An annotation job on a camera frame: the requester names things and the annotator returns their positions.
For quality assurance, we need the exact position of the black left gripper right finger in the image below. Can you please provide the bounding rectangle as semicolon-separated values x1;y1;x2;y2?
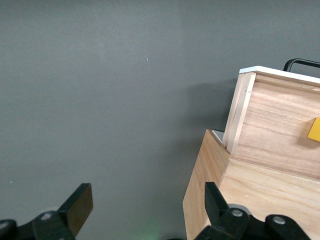
196;181;310;240

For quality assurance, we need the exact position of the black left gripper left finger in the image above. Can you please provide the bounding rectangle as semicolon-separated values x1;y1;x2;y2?
0;182;94;240

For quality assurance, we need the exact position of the wooden drawer with white front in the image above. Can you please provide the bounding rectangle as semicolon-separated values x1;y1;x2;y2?
222;65;320;181

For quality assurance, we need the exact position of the yellow cube block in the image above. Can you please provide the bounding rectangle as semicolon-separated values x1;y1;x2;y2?
306;117;320;143

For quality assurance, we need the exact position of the black metal drawer handle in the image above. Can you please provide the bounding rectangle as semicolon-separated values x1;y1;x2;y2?
283;58;320;73

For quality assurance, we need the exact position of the light wooden cabinet box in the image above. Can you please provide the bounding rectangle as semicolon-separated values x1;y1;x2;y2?
182;128;320;240

